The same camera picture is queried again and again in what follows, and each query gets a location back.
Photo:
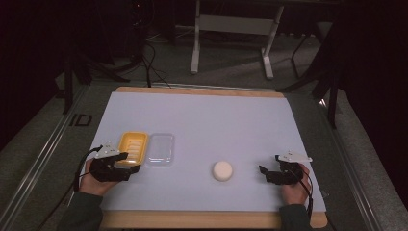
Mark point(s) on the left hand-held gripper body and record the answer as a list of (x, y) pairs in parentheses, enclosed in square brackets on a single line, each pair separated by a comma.
[(106, 171)]

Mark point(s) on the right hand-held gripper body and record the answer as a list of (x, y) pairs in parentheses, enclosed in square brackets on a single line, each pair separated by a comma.
[(288, 174)]

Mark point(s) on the yellow soap dish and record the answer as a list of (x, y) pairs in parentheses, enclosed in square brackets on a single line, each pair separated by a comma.
[(134, 146)]

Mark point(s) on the round white soap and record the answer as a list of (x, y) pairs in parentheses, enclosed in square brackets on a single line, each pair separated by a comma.
[(222, 171)]

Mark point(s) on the person's left hand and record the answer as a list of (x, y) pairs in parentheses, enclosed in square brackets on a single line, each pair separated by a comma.
[(93, 186)]

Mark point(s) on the person's right hand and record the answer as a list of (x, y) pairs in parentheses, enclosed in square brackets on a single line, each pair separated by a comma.
[(296, 194)]

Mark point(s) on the clear plastic lid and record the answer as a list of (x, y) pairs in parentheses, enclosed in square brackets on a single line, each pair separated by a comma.
[(160, 149)]

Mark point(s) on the white table mat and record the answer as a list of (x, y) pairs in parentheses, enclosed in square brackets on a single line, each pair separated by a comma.
[(218, 128)]

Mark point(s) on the black metal stand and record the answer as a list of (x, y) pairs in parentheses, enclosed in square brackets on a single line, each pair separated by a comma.
[(333, 96), (68, 80)]

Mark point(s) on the metal floor rail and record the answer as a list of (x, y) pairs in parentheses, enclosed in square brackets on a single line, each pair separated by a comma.
[(352, 179), (38, 163)]

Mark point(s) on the white metal desk frame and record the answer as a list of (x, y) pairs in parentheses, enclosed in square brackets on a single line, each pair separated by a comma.
[(235, 25)]

